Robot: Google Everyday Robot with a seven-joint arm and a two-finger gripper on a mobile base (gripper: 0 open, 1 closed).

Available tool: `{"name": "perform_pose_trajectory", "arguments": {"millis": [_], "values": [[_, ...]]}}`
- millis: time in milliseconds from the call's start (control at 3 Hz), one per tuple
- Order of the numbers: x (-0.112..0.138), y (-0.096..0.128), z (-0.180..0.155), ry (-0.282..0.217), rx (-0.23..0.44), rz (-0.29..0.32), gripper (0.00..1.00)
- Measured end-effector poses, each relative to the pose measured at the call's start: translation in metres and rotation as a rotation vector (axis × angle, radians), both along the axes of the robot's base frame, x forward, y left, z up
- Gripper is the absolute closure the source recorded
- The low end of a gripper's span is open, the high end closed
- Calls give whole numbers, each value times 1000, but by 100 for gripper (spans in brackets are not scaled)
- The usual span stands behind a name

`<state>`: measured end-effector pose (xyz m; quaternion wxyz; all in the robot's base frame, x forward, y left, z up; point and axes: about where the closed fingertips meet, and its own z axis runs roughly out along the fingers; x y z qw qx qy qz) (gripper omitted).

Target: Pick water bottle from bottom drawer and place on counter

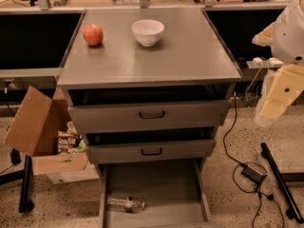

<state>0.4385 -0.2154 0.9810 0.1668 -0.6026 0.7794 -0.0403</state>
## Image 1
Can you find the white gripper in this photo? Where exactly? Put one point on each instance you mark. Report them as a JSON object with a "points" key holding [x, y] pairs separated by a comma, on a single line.
{"points": [[289, 35]]}

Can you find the clear plastic water bottle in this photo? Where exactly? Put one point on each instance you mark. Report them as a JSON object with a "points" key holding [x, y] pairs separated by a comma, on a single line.
{"points": [[128, 204]]}

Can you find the grey top drawer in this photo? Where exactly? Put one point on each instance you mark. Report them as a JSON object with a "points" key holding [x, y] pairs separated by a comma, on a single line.
{"points": [[151, 116]]}

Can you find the grey drawer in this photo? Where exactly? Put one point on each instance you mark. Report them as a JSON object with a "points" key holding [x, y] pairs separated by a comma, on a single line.
{"points": [[172, 191], [150, 151], [151, 116]]}

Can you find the grey middle drawer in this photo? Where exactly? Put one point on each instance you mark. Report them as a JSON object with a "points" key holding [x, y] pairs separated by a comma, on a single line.
{"points": [[150, 151]]}

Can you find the grey metal drawer cabinet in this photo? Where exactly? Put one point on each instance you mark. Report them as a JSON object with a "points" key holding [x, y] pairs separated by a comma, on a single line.
{"points": [[188, 64]]}

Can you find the grey bottom drawer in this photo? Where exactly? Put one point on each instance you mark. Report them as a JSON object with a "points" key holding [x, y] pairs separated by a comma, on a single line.
{"points": [[172, 191]]}

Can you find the white power strip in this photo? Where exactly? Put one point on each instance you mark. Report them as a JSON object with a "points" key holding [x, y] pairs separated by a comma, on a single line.
{"points": [[274, 62]]}

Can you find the black power adapter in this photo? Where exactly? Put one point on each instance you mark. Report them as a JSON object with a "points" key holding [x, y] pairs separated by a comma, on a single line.
{"points": [[252, 174]]}

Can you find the white ceramic bowl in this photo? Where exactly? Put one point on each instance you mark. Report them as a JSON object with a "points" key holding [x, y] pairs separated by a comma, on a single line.
{"points": [[148, 32]]}

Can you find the black stand leg right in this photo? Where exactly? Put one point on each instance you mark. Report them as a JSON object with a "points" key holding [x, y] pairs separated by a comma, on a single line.
{"points": [[282, 178]]}

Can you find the black stand leg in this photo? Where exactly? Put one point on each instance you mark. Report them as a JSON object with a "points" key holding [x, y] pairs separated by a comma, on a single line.
{"points": [[26, 204], [282, 178]]}

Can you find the red apple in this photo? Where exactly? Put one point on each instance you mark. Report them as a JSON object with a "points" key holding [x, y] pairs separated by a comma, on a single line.
{"points": [[93, 34]]}

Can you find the sea salt snack bag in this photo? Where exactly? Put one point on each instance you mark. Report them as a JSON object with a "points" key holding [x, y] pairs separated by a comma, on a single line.
{"points": [[68, 143]]}

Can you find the open cardboard box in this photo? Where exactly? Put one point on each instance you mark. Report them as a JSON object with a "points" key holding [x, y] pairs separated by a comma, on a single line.
{"points": [[34, 131]]}

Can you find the black stand leg left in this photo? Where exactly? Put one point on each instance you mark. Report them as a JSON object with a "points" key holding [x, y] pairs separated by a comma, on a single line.
{"points": [[26, 204]]}

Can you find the white wall plug adapter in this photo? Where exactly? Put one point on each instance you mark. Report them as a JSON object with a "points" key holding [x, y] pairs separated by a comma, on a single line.
{"points": [[257, 61]]}

